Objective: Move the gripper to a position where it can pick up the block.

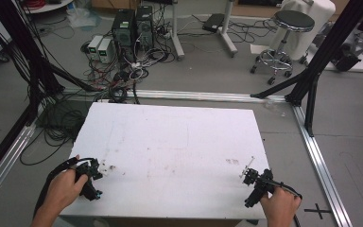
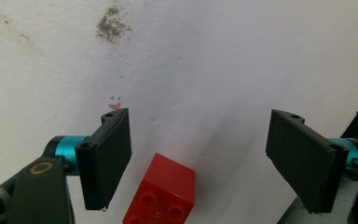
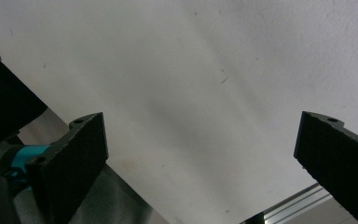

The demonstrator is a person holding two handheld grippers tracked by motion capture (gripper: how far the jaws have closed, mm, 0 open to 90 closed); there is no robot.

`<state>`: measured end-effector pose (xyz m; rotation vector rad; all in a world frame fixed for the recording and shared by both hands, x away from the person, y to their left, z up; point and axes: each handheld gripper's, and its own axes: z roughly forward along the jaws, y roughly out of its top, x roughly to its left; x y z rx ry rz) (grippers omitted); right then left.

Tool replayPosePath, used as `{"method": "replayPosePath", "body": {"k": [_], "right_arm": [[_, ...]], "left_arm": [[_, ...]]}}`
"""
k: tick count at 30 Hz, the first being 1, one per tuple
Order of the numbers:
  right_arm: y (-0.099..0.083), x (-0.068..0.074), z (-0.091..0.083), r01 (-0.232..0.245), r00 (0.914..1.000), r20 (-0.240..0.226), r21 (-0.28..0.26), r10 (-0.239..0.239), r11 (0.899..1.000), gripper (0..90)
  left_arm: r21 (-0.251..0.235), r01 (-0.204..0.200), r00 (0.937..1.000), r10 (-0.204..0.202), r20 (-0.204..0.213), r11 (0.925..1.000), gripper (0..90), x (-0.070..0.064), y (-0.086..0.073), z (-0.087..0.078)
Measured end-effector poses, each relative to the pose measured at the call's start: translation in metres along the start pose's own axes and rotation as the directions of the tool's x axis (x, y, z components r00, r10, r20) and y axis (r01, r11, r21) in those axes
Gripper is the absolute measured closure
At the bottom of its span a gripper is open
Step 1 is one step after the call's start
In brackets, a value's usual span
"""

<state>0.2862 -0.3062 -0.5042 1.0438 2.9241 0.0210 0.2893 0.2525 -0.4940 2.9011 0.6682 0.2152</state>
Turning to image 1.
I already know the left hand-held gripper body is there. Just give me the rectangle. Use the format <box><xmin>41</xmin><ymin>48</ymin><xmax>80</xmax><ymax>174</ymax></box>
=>
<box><xmin>75</xmin><ymin>158</ymin><xmax>104</xmax><ymax>202</ymax></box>

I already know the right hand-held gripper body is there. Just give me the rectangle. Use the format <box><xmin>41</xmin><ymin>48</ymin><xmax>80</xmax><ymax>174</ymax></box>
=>
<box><xmin>243</xmin><ymin>167</ymin><xmax>275</xmax><ymax>209</ymax></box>

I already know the person's left hand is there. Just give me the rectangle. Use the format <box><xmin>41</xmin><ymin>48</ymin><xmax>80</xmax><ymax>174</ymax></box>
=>
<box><xmin>44</xmin><ymin>154</ymin><xmax>90</xmax><ymax>216</ymax></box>

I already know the person's right hand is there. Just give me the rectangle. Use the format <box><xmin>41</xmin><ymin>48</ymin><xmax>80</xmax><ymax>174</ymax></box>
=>
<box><xmin>259</xmin><ymin>186</ymin><xmax>303</xmax><ymax>227</ymax></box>

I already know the white power supply box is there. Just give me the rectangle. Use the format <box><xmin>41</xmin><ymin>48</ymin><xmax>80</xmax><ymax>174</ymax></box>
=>
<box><xmin>87</xmin><ymin>34</ymin><xmax>105</xmax><ymax>61</ymax></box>
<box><xmin>96</xmin><ymin>38</ymin><xmax>113</xmax><ymax>64</ymax></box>

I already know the white metal stand leg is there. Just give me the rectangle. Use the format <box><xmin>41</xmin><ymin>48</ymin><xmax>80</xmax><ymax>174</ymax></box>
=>
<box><xmin>219</xmin><ymin>0</ymin><xmax>239</xmax><ymax>59</ymax></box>
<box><xmin>169</xmin><ymin>0</ymin><xmax>186</xmax><ymax>61</ymax></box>

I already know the large black computer tower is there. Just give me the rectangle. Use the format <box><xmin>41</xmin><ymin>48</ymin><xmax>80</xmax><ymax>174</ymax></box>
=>
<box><xmin>111</xmin><ymin>9</ymin><xmax>137</xmax><ymax>63</ymax></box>

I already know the black floor device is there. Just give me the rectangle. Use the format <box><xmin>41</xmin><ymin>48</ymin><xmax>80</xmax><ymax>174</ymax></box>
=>
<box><xmin>331</xmin><ymin>43</ymin><xmax>362</xmax><ymax>73</ymax></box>

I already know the flat black box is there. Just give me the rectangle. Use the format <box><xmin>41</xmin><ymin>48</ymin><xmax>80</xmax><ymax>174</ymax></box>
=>
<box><xmin>201</xmin><ymin>12</ymin><xmax>226</xmax><ymax>33</ymax></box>

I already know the small black computer tower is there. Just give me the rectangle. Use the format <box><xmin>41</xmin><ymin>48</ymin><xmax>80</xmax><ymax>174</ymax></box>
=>
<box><xmin>135</xmin><ymin>5</ymin><xmax>155</xmax><ymax>52</ymax></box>

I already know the black round stool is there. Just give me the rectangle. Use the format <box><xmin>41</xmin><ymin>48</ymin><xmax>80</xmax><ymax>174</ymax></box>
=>
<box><xmin>250</xmin><ymin>9</ymin><xmax>316</xmax><ymax>86</ymax></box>

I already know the clear plastic bag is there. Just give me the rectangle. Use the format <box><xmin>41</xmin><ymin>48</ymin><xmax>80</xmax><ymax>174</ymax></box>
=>
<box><xmin>65</xmin><ymin>2</ymin><xmax>103</xmax><ymax>30</ymax></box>

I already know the round white table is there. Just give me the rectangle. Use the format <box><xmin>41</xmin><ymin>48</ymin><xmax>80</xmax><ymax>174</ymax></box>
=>
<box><xmin>21</xmin><ymin>0</ymin><xmax>76</xmax><ymax>15</ymax></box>

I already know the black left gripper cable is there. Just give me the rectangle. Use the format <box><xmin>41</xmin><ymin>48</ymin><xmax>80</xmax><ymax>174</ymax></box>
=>
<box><xmin>32</xmin><ymin>156</ymin><xmax>96</xmax><ymax>219</ymax></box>

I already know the black coiled cable bundle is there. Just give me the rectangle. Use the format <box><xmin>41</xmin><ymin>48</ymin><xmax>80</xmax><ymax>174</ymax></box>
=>
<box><xmin>19</xmin><ymin>94</ymin><xmax>88</xmax><ymax>166</ymax></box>

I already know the long aluminium floor rail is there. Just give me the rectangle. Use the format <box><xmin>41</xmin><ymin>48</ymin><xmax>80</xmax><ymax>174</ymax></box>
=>
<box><xmin>60</xmin><ymin>87</ymin><xmax>288</xmax><ymax>104</ymax></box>

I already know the tangle of floor cables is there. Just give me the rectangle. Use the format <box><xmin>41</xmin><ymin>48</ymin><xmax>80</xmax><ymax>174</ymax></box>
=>
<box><xmin>80</xmin><ymin>29</ymin><xmax>173</xmax><ymax>105</ymax></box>

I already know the black frame post with cables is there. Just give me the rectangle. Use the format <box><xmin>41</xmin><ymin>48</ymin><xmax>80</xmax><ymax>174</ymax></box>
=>
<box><xmin>0</xmin><ymin>0</ymin><xmax>100</xmax><ymax>127</ymax></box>

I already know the red cable coil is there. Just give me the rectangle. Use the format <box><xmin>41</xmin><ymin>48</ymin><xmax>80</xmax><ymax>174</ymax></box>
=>
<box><xmin>23</xmin><ymin>0</ymin><xmax>47</xmax><ymax>10</ymax></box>

